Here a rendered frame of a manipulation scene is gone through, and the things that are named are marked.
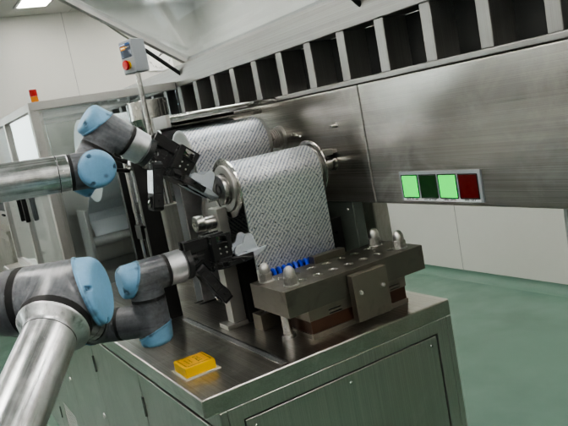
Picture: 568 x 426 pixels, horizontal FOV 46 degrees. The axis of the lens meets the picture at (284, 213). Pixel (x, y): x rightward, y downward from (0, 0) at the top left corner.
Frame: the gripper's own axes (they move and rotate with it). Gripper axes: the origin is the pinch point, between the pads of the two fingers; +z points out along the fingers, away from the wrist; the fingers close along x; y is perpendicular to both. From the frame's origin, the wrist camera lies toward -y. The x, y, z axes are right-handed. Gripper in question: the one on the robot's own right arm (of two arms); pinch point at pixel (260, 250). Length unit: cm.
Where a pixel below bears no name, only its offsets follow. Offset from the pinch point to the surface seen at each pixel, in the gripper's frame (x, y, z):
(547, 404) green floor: 39, -109, 140
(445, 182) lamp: -35.6, 10.6, 29.3
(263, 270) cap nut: -8.0, -2.8, -4.3
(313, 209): -0.3, 6.4, 16.9
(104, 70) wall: 556, 109, 146
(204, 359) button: -12.4, -16.5, -24.4
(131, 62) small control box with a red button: 59, 55, -1
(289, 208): -0.3, 8.2, 10.1
